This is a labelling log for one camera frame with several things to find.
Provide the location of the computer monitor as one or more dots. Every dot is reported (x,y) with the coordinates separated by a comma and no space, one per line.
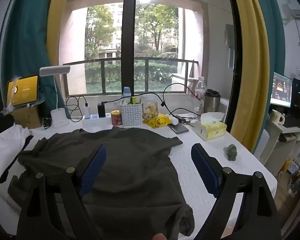
(281,90)

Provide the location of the green stone figurine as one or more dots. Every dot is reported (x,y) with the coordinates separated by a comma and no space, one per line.
(230,152)

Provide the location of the white side desk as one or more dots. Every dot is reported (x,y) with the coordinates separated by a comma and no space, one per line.
(272,140)

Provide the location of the yellow snack bag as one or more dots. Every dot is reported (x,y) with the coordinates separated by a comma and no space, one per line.
(160,122)

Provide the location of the clear jar of snacks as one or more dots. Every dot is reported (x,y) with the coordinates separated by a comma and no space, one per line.
(150,112)

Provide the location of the red can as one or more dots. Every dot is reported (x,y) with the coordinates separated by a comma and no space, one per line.
(116,118)

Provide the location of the black car key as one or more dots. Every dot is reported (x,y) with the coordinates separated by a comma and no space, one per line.
(182,118)

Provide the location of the white tube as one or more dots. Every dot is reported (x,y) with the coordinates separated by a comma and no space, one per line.
(173,120)

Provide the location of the yellow green packet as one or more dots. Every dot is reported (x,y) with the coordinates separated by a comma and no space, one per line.
(135,100)

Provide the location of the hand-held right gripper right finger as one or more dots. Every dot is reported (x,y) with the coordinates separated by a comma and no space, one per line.
(205,170)

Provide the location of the clear water bottle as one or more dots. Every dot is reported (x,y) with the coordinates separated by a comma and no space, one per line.
(200,90)

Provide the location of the white charger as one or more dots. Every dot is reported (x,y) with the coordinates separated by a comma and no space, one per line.
(86,111)

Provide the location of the bottle with blue cap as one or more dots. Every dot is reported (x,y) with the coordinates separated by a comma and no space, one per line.
(127,92)

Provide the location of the white power strip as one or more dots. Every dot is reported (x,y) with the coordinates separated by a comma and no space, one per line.
(95,121)

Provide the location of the tablet with yellow screen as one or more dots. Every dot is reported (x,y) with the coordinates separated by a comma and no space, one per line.
(22,90)

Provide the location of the white mug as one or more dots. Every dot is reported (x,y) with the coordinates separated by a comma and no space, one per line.
(276,117)

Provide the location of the black balcony railing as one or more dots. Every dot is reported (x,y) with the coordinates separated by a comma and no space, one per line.
(146,75)

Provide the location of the white desk lamp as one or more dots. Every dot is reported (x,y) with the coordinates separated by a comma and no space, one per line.
(61,117)

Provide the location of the yellow tissue box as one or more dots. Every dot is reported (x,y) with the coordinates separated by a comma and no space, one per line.
(212,130)

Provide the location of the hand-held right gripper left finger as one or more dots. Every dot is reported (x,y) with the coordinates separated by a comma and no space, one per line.
(93,170)

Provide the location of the white textured table mat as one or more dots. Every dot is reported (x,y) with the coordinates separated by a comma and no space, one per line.
(185,160)

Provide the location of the grey smartphone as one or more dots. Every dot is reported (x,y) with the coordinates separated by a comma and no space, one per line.
(178,128)

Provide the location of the white plastic basket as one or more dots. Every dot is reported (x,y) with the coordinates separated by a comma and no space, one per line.
(131,116)

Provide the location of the yellow curtain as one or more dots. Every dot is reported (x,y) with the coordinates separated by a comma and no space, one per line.
(56,17)
(252,55)

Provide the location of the cardboard box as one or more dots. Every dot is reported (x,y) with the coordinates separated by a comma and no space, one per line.
(27,116)

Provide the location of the teal curtain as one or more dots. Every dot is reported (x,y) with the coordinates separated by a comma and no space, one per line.
(275,30)
(27,30)

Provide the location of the olive green t-shirt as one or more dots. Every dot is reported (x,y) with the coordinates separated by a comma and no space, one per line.
(130,160)

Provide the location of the black power adapter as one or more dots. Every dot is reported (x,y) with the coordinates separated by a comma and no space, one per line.
(101,110)

